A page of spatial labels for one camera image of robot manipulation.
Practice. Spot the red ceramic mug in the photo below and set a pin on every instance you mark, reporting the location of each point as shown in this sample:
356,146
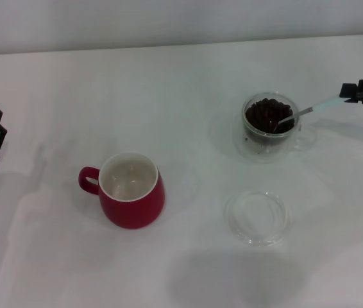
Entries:
133,211

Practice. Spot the coffee beans pile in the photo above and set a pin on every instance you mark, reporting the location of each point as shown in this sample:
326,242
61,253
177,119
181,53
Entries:
263,117

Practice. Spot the clear glass saucer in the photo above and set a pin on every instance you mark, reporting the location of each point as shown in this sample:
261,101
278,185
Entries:
265,157
255,239

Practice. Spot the double wall glass cup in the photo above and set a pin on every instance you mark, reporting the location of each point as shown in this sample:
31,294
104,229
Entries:
250,136

